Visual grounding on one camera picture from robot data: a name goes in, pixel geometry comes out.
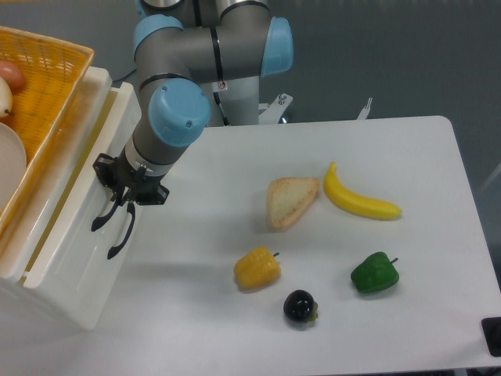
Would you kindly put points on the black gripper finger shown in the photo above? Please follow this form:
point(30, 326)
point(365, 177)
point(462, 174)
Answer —
point(106, 169)
point(147, 195)

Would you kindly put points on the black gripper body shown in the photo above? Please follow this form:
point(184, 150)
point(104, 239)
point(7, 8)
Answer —
point(134, 177)

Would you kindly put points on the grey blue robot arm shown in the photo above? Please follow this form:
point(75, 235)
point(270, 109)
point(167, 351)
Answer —
point(179, 46)

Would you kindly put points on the white drawer cabinet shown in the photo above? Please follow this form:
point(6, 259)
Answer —
point(23, 238)

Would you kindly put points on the white plate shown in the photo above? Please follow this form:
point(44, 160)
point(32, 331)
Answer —
point(13, 163)

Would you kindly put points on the yellow woven basket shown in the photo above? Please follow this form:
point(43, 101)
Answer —
point(53, 69)

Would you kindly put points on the pale yellow pear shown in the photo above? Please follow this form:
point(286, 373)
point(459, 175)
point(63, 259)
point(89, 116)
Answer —
point(6, 99)

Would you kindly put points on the yellow bell pepper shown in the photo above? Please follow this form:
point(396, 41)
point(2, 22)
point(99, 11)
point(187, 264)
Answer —
point(257, 269)

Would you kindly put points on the red apple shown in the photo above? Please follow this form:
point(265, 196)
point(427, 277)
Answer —
point(13, 75)

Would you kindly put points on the toast bread slice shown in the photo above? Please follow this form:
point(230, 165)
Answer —
point(288, 199)

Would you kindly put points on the dark purple eggplant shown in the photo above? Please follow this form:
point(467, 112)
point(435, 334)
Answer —
point(300, 307)

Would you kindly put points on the yellow banana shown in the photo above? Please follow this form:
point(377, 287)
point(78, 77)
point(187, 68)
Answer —
point(355, 203)

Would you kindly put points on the green bell pepper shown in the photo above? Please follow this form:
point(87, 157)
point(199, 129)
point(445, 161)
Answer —
point(376, 273)

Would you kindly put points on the black device at edge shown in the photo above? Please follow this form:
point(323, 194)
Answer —
point(491, 327)

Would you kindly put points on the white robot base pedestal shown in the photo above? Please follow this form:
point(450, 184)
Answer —
point(233, 102)

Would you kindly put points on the white metal bracket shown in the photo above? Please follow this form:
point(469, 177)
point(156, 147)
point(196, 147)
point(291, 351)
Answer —
point(273, 113)

